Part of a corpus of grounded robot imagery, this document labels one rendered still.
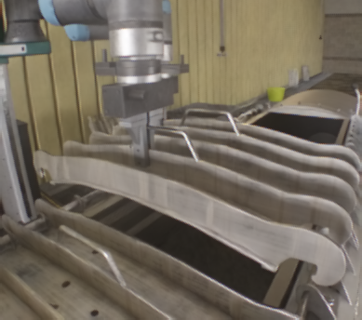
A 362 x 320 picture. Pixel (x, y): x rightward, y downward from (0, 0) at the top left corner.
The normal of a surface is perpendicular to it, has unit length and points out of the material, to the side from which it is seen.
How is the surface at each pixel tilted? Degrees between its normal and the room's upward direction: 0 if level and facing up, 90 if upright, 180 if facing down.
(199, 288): 90
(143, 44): 90
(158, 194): 90
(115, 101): 90
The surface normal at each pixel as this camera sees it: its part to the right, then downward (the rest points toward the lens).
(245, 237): -0.56, 0.26
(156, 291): 0.05, -0.94
